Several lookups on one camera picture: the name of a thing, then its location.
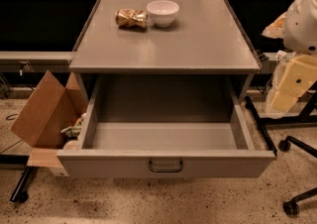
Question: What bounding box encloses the black office chair base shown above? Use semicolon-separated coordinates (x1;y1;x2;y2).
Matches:
277;135;317;217

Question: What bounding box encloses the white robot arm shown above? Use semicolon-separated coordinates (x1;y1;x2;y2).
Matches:
265;0;317;118

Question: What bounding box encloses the black table leg frame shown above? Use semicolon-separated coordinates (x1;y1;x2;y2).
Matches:
245;96;277;156

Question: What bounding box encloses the grey metal cabinet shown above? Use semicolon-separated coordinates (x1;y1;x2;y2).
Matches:
68;0;262;103

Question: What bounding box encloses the crushed gold can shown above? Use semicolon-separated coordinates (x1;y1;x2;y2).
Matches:
115;9;149;29

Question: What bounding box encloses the grey top drawer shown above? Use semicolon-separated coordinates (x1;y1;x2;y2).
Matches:
57;75;274;178

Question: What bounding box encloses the white ceramic bowl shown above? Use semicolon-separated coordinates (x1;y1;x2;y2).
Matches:
147;0;179;27

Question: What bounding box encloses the crumpled trash in box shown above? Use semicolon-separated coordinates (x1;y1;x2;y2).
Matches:
60;113;86;139

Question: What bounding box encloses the black drawer handle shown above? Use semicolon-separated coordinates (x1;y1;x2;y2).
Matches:
149;161;183;173

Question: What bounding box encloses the brown cardboard box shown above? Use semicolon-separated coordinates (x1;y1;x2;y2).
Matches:
10;70;87;168

